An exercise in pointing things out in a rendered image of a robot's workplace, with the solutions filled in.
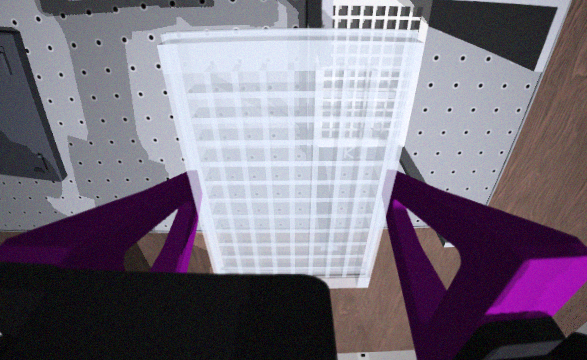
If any white well plate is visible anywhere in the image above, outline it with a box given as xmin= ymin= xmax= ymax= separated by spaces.
xmin=333 ymin=0 xmax=433 ymax=45
xmin=157 ymin=28 xmax=424 ymax=288

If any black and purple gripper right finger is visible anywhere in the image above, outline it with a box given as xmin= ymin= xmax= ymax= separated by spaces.
xmin=386 ymin=171 xmax=587 ymax=360

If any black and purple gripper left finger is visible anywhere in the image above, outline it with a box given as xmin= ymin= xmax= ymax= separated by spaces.
xmin=0 ymin=172 xmax=199 ymax=273

